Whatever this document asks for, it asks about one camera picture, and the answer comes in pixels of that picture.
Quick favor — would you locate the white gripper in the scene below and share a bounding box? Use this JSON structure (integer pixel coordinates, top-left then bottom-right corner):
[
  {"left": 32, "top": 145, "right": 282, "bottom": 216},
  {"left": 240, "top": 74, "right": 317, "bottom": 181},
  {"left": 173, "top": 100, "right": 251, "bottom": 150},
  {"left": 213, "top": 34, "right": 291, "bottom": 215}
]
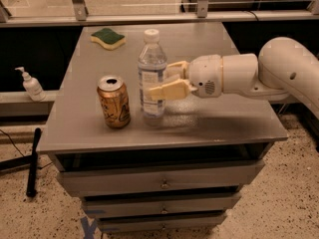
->
[{"left": 148, "top": 55, "right": 222, "bottom": 101}]

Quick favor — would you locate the clear plastic water bottle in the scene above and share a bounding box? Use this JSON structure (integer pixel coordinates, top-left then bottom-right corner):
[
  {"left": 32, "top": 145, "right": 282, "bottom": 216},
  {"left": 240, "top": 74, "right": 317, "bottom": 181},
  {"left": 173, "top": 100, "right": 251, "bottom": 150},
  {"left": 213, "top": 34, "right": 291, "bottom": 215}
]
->
[{"left": 138, "top": 29, "right": 166, "bottom": 118}]

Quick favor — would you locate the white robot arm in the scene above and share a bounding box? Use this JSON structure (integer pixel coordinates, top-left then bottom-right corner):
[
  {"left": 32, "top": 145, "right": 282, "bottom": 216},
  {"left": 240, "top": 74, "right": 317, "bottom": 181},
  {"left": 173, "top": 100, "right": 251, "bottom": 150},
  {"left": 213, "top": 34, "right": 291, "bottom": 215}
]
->
[{"left": 147, "top": 37, "right": 319, "bottom": 118}]

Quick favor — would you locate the orange soda can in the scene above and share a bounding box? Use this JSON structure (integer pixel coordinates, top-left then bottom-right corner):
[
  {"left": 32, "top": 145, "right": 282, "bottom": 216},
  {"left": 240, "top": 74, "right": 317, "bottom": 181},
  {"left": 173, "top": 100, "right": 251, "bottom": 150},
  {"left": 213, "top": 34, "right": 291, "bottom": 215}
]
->
[{"left": 97, "top": 75, "right": 131, "bottom": 128}]

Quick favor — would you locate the white pump dispenser bottle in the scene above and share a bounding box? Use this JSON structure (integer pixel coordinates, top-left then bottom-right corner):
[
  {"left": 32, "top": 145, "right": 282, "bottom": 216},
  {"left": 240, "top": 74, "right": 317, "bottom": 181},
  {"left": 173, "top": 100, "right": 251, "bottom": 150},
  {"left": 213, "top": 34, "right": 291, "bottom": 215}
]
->
[{"left": 16, "top": 67, "right": 46, "bottom": 102}]

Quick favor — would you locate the green yellow sponge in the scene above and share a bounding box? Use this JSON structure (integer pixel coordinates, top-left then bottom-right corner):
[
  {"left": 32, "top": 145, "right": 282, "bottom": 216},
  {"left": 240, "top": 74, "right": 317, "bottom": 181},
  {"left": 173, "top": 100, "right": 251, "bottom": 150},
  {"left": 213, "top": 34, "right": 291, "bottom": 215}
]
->
[{"left": 91, "top": 28, "right": 126, "bottom": 51}]

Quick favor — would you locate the grey drawer cabinet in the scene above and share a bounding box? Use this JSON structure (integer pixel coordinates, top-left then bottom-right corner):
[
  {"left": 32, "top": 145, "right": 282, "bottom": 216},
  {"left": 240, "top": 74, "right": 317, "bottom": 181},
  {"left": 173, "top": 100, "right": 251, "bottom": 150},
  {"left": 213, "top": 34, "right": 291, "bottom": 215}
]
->
[{"left": 38, "top": 23, "right": 286, "bottom": 233}]

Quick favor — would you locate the top grey drawer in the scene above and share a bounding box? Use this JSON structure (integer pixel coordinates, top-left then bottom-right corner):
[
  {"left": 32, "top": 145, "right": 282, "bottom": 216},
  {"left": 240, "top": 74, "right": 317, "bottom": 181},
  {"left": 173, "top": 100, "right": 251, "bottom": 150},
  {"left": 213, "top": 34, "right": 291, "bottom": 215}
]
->
[{"left": 57, "top": 160, "right": 264, "bottom": 197}]

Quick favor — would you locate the grey drawer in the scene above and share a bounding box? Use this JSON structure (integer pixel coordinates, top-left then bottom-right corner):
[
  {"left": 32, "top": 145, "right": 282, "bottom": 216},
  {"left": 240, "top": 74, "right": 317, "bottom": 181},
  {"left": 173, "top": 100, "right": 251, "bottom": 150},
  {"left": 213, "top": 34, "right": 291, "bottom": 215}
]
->
[
  {"left": 82, "top": 193, "right": 241, "bottom": 218},
  {"left": 57, "top": 160, "right": 264, "bottom": 197},
  {"left": 98, "top": 211, "right": 226, "bottom": 233}
]

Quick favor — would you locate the middle grey drawer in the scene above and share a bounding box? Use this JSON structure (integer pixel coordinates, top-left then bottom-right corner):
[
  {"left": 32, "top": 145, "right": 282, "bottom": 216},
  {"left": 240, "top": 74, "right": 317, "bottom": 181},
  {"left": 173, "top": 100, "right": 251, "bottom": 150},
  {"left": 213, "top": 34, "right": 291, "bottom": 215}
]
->
[{"left": 82, "top": 193, "right": 241, "bottom": 218}]

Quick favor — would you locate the bottom grey drawer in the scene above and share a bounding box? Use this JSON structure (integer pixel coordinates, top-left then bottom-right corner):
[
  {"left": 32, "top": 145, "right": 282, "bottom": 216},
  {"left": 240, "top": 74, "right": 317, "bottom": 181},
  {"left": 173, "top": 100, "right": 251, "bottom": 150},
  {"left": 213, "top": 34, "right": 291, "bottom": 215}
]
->
[{"left": 98, "top": 211, "right": 226, "bottom": 233}]

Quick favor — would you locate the black stand leg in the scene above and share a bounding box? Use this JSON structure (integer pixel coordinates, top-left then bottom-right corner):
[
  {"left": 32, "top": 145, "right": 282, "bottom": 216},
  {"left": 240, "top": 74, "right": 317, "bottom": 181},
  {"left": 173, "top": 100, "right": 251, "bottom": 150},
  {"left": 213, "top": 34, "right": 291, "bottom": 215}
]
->
[{"left": 26, "top": 127, "right": 41, "bottom": 197}]

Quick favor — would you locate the metal railing frame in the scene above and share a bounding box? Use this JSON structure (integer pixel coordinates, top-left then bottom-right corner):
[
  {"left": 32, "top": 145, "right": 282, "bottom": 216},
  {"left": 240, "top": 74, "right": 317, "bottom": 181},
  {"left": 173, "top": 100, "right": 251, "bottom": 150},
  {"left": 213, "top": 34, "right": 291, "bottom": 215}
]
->
[{"left": 0, "top": 0, "right": 319, "bottom": 27}]

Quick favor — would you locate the black cable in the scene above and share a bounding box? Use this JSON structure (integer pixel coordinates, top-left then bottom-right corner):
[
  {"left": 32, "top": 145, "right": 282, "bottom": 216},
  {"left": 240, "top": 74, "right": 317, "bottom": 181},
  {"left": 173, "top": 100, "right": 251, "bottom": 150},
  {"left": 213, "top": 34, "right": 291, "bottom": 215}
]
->
[{"left": 0, "top": 128, "right": 26, "bottom": 157}]

